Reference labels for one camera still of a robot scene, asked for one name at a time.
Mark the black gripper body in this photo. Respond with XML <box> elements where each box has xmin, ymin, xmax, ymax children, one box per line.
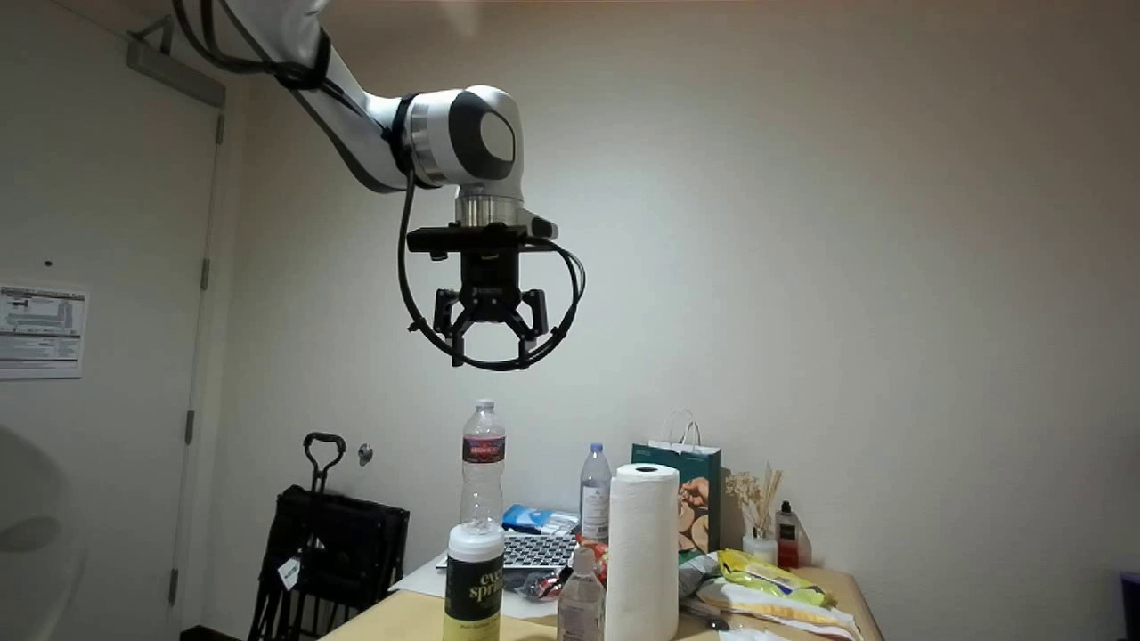
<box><xmin>433</xmin><ymin>223</ymin><xmax>554</xmax><ymax>337</ymax></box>

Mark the clear plastic bottle red label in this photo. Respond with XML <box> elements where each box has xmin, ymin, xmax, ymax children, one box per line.
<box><xmin>458</xmin><ymin>400</ymin><xmax>511</xmax><ymax>533</ymax></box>

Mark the clear water bottle blue cap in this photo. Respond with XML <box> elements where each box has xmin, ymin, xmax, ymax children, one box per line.
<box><xmin>578</xmin><ymin>442</ymin><xmax>617</xmax><ymax>547</ymax></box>

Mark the small red sauce bottle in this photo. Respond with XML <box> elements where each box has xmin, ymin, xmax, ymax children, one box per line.
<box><xmin>774</xmin><ymin>498</ymin><xmax>804</xmax><ymax>573</ymax></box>

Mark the blue plastic packet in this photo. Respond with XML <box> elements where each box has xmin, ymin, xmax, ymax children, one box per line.
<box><xmin>500</xmin><ymin>503</ymin><xmax>586</xmax><ymax>536</ymax></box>

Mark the green paper gift bag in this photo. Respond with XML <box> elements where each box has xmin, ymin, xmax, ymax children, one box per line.
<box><xmin>629</xmin><ymin>415</ymin><xmax>728</xmax><ymax>563</ymax></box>

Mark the white paper towel roll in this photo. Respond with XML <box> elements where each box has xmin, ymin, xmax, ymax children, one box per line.
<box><xmin>601</xmin><ymin>459</ymin><xmax>686</xmax><ymax>641</ymax></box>

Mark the yellow canister with white lid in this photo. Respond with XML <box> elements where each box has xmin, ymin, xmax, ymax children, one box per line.
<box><xmin>442</xmin><ymin>516</ymin><xmax>511</xmax><ymax>641</ymax></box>

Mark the red snack package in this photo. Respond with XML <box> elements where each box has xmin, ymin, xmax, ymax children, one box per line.
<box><xmin>533</xmin><ymin>563</ymin><xmax>578</xmax><ymax>597</ymax></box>

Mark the black folding crate cart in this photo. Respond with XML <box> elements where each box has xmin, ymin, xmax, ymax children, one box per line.
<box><xmin>248</xmin><ymin>426</ymin><xmax>415</xmax><ymax>641</ymax></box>

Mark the reed diffuser sticks glass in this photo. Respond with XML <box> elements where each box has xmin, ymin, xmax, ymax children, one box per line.
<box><xmin>728</xmin><ymin>461</ymin><xmax>787</xmax><ymax>563</ymax></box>

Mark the grey foil packet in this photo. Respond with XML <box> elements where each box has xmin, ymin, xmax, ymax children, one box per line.
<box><xmin>677</xmin><ymin>547</ymin><xmax>739</xmax><ymax>633</ymax></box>

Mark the yellow green packet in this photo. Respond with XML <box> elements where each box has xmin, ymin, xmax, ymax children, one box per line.
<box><xmin>711</xmin><ymin>543</ymin><xmax>837</xmax><ymax>610</ymax></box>

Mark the white door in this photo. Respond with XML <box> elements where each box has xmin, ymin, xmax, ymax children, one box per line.
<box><xmin>0</xmin><ymin>32</ymin><xmax>231</xmax><ymax>641</ymax></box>

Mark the grey door closer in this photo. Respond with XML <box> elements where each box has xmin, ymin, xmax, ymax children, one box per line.
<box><xmin>125</xmin><ymin>32</ymin><xmax>231</xmax><ymax>113</ymax></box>

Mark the white paper door sign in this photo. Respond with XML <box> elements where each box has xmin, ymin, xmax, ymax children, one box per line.
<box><xmin>0</xmin><ymin>280</ymin><xmax>93</xmax><ymax>385</ymax></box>

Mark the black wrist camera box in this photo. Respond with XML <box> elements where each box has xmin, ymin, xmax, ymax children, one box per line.
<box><xmin>407</xmin><ymin>217</ymin><xmax>565</xmax><ymax>259</ymax></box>

